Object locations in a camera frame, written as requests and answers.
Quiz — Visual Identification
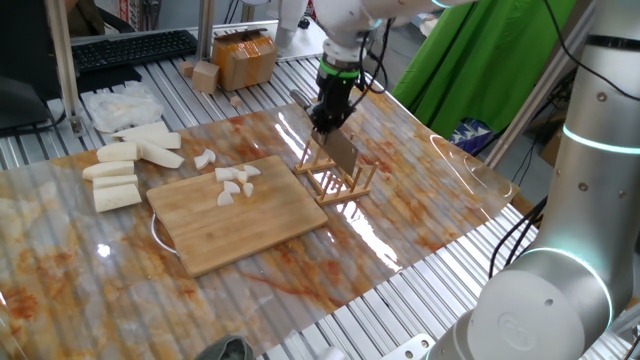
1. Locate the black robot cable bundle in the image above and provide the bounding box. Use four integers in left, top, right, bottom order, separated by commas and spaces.
488, 197, 549, 279

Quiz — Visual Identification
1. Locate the green cloth backdrop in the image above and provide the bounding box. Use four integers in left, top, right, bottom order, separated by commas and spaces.
392, 0, 579, 141

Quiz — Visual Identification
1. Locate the steel cleaver knife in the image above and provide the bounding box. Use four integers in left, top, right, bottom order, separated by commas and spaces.
289, 88, 360, 177

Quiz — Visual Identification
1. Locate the clear plastic bag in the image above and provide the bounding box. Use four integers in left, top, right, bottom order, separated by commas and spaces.
82, 82, 165, 135

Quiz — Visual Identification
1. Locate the long white radish wedge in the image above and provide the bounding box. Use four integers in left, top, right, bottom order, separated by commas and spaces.
135, 141, 186, 170

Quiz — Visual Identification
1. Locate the black computer monitor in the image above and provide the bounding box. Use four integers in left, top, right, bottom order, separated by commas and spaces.
0, 0, 69, 137

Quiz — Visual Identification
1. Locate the open cardboard box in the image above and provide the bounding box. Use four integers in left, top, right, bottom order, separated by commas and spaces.
538, 124, 564, 167

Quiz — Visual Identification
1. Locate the blue patterned bag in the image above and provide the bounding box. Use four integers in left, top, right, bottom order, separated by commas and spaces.
448, 117, 495, 156

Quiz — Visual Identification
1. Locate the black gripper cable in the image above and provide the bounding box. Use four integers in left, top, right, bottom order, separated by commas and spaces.
355, 17, 396, 109

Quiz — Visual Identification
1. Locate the white plastic column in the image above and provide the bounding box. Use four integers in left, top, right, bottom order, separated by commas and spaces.
272, 0, 309, 49

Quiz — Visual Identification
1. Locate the bamboo cutting board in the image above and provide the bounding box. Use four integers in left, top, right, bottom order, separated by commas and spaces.
146, 154, 330, 278

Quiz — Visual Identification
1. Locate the large wooden block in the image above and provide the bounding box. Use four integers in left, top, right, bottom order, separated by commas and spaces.
191, 60, 221, 95

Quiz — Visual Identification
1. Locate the grey green rag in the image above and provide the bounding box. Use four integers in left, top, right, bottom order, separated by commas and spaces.
193, 334, 256, 360

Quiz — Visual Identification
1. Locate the wooden peg rack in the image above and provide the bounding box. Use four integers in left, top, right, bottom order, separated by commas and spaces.
293, 132, 380, 207

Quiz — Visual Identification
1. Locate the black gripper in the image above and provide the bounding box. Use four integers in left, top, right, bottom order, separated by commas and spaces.
307, 75, 357, 134

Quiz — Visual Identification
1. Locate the taped cardboard box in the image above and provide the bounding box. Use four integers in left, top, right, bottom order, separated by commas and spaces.
210, 28, 279, 93

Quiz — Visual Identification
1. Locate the black computer keyboard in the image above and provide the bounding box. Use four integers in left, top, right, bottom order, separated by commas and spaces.
71, 29, 199, 74

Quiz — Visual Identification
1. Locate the marble pattern plastic mat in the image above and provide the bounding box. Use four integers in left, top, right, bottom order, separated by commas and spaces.
0, 84, 521, 360

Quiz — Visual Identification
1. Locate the red white printed carton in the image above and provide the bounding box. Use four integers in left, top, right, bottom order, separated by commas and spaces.
118, 0, 162, 32

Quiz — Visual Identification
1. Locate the white radish chunk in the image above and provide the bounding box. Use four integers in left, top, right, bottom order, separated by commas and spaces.
92, 174, 140, 191
92, 183, 144, 214
96, 141, 142, 164
82, 160, 136, 182

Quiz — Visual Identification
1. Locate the black flat pad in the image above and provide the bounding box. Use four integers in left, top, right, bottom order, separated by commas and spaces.
74, 63, 144, 95

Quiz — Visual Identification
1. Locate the aluminium frame post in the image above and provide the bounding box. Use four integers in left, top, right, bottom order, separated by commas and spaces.
483, 0, 596, 169
44, 0, 87, 137
195, 0, 216, 64

